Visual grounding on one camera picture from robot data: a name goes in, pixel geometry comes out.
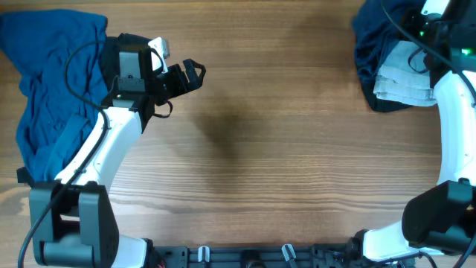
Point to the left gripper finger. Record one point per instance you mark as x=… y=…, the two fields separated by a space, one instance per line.
x=194 y=79
x=199 y=77

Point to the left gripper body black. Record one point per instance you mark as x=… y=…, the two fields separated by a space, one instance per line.
x=178 y=80

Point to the navy blue shorts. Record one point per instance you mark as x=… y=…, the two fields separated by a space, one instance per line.
x=375 y=36

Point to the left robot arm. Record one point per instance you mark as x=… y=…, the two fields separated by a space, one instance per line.
x=73 y=224

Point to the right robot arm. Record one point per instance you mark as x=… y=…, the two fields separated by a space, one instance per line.
x=440 y=221

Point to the black garment left pile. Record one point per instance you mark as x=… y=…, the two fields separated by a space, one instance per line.
x=111 y=56

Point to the bright blue garment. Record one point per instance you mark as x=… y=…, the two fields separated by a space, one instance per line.
x=27 y=27

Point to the black garment under jeans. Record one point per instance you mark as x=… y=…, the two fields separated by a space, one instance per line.
x=376 y=104

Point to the folded light blue jeans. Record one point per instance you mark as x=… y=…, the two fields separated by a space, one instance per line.
x=404 y=77

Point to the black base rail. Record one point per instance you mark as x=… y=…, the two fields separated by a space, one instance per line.
x=332 y=255

